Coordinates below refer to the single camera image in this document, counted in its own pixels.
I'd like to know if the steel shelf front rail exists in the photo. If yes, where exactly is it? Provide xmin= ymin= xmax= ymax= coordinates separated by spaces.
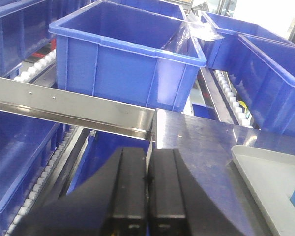
xmin=0 ymin=77 xmax=155 ymax=141

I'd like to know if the grey metal tray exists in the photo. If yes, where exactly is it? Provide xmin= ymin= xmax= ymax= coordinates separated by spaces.
xmin=231 ymin=145 xmax=295 ymax=236

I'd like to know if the blue bin far left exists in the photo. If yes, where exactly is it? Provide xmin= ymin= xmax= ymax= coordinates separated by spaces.
xmin=0 ymin=0 xmax=90 ymax=77

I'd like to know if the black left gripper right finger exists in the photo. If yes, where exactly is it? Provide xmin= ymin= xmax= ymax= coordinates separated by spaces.
xmin=149 ymin=148 xmax=271 ymax=236

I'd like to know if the large blue bin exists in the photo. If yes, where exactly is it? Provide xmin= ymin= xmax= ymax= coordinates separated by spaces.
xmin=230 ymin=35 xmax=295 ymax=136
xmin=49 ymin=0 xmax=207 ymax=112

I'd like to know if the large blue bin right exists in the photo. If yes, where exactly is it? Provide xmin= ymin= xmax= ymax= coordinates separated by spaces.
xmin=230 ymin=35 xmax=295 ymax=136

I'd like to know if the blue bin behind right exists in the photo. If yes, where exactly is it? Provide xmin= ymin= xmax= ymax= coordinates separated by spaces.
xmin=199 ymin=11 xmax=295 ymax=71

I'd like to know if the clear plastic sheet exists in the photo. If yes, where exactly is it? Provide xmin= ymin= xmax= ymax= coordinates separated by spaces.
xmin=162 ymin=12 xmax=225 ymax=54

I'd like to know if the lower shelf blue bin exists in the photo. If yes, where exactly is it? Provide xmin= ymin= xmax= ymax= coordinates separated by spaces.
xmin=0 ymin=111 xmax=64 ymax=236

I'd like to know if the large blue bin left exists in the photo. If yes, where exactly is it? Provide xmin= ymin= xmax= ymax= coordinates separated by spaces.
xmin=49 ymin=0 xmax=207 ymax=112

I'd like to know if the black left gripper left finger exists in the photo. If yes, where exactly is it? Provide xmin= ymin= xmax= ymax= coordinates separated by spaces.
xmin=12 ymin=147 xmax=146 ymax=236

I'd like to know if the white roller track right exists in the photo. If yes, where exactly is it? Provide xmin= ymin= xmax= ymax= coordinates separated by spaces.
xmin=214 ymin=70 xmax=252 ymax=128

